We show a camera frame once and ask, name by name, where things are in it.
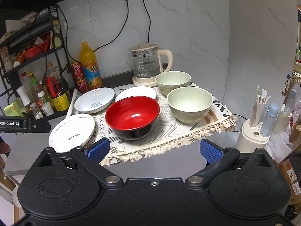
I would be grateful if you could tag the red plastic basket on shelf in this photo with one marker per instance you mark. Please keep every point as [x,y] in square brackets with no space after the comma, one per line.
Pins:
[41,45]

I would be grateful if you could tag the orange juice bottle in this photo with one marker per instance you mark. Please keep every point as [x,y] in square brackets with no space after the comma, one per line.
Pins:
[89,64]

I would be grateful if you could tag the light blue bottle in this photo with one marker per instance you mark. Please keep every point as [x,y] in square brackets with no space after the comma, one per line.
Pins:
[272,111]

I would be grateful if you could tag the white plate Bakery print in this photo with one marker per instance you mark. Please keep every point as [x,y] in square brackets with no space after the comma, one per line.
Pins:
[137,91]

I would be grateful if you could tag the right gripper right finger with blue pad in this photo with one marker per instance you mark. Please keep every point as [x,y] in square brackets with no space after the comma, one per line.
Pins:
[219,160]

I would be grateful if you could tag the dark soy sauce bottle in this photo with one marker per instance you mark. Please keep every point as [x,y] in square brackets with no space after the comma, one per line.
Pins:
[57,88]

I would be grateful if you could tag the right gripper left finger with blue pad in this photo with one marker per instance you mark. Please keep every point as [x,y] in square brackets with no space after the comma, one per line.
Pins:
[88,159]

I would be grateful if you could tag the white label small jar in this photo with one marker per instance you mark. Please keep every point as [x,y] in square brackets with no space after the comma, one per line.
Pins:
[46,104]

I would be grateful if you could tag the upper red drink can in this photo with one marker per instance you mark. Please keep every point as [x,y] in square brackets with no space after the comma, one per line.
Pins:
[77,71]

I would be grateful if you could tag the red and black bowl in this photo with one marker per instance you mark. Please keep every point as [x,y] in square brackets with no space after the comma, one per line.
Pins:
[133,118]

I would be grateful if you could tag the patterned fringed table cloth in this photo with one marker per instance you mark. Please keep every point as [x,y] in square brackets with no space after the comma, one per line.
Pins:
[169,133]

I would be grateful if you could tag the green carton box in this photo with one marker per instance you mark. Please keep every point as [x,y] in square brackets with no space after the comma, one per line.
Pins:
[13,110]

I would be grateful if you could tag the cream kettle base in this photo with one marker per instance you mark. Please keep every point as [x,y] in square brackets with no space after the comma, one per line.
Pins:
[148,82]

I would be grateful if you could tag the black metal kitchen rack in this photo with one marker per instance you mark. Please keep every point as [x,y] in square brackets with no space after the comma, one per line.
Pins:
[15,45]

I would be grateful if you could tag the lower red drink can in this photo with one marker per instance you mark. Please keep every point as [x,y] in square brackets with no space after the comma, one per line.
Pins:
[82,85]

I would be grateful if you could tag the red label sauce jar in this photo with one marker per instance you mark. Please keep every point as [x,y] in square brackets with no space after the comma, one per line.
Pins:
[40,105]

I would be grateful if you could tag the pale green bowl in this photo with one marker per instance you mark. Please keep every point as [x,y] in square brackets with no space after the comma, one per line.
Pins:
[189,105]
[171,80]

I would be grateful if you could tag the white plate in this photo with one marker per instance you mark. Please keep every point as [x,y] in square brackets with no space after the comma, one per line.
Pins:
[75,130]

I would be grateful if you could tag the glass electric kettle cream handle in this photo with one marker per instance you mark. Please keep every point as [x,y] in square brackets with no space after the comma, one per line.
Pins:
[146,60]

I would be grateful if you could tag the cream appliance with straws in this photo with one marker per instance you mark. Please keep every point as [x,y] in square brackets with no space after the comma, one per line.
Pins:
[250,137]

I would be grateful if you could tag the red drink can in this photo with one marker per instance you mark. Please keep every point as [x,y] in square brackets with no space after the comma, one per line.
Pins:
[82,85]
[77,71]

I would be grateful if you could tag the person's left hand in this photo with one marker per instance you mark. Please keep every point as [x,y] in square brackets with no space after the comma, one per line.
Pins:
[4,148]

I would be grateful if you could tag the white plate Sweet print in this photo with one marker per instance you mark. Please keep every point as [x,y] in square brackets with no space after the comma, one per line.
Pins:
[95,100]

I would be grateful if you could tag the white cap spray bottle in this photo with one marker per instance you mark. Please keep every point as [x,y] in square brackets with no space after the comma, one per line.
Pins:
[23,95]

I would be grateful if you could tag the cardboard box on floor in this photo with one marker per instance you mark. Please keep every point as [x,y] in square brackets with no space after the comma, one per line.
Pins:
[288,172]

